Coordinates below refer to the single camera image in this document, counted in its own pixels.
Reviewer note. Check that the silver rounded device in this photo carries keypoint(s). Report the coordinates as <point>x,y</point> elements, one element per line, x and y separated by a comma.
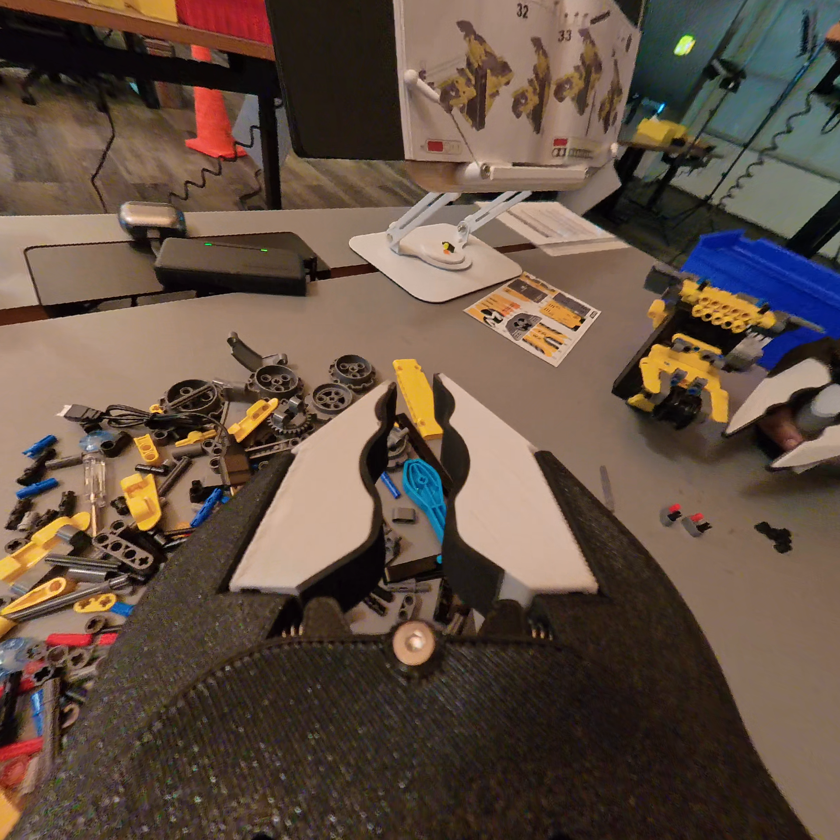
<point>151,220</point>

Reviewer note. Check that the camera on stand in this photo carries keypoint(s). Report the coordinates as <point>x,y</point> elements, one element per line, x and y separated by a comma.
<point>725,73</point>

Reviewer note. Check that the grey connector with red pin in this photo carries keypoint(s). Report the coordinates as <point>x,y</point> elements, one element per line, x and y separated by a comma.
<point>695,525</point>
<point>670,516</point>

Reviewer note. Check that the yellow toy vehicle model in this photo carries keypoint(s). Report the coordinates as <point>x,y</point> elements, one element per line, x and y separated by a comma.
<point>695,315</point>

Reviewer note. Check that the yellow sticker sheet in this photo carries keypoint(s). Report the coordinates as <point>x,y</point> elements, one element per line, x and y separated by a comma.
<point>531,318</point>

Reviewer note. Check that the blue plastic bin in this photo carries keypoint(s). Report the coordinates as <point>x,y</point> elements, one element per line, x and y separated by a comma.
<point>754,262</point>

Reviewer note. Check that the yellow box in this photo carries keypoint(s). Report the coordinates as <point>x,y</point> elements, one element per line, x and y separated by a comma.
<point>144,8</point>

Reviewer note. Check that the black desk mat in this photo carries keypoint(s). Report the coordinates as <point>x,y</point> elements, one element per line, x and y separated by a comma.
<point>85,272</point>

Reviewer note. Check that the green lit sign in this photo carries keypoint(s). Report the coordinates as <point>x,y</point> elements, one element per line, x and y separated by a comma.
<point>684,44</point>

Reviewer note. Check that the wooden desk with black frame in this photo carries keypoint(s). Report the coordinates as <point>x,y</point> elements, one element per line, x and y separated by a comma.
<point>216,47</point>

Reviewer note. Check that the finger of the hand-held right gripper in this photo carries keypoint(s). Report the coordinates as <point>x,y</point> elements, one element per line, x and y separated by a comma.
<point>820,454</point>
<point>787,384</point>

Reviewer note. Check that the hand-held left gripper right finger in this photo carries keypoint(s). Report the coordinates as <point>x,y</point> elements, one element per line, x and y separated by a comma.
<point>518,512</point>

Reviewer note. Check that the small black toy connector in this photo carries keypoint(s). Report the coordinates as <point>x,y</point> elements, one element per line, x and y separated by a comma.
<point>774,537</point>

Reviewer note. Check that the pile of toy building pieces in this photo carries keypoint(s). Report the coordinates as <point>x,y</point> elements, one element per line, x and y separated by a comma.
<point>193,397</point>

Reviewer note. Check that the toy instruction booklet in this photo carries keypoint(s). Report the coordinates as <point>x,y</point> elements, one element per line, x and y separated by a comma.
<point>512,39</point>

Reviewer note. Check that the small side table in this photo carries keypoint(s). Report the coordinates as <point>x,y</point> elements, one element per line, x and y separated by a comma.
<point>663,152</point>

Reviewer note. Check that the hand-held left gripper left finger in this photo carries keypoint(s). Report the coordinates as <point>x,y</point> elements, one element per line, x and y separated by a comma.
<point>315,518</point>

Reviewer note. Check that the yellow block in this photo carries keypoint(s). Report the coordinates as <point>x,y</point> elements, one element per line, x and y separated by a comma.
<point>659,131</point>

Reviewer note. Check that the red box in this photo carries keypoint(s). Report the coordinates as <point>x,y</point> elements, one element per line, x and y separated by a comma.
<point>223,16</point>

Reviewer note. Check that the black power adapter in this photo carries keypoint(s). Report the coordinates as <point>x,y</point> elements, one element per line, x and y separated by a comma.
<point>229,269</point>

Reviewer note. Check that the white printed paper sheet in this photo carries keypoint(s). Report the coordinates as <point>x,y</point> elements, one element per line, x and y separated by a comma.
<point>558,226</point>

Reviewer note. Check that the black panel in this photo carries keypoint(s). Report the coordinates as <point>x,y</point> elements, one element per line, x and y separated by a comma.
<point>334,79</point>

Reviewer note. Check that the blue toy blade piece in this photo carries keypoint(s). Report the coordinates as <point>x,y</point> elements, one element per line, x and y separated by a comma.
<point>423,485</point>

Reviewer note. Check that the white book stand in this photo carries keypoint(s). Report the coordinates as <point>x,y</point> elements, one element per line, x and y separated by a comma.
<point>446,269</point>

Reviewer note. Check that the long yellow toy panel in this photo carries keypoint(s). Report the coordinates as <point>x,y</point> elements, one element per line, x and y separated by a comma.
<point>417,394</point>

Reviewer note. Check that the orange traffic cone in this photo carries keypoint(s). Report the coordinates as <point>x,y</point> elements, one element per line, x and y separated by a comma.
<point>210,111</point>

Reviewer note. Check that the person's right hand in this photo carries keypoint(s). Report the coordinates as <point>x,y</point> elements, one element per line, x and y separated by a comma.
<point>781,433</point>

